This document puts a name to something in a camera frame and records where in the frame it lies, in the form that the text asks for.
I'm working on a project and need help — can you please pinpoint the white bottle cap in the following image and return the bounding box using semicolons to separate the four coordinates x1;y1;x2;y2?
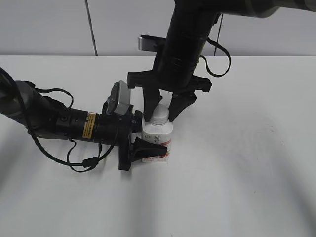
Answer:
151;104;169;125

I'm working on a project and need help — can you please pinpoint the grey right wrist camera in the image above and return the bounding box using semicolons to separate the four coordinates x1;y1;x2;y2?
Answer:
138;35;166;52

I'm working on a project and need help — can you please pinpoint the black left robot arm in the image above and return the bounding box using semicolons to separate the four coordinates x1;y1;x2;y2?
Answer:
0;70;167;173

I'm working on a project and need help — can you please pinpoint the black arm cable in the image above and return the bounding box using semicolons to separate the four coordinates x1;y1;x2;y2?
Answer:
199;13;232;77
0;66;119;173

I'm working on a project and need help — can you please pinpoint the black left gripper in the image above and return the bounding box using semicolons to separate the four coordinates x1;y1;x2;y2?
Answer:
95;105;167;171

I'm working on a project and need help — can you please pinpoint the white strawberry yogurt bottle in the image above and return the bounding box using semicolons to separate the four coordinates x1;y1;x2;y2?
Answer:
141;119;173;162

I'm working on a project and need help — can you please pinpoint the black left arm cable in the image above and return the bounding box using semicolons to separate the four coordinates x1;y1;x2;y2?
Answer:
0;66;119;173

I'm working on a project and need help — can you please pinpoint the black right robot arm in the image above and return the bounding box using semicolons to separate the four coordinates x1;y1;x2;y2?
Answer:
127;0;316;121

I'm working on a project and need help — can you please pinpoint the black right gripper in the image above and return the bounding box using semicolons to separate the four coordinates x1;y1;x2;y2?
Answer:
127;53;212;122

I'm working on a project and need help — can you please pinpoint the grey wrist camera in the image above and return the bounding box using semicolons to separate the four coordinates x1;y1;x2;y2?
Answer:
138;35;166;52
106;80;130;115

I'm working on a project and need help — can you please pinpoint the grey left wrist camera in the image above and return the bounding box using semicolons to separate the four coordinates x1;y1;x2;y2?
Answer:
106;80;130;115

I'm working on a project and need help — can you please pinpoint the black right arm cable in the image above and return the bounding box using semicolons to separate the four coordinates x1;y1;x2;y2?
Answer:
199;13;232;77

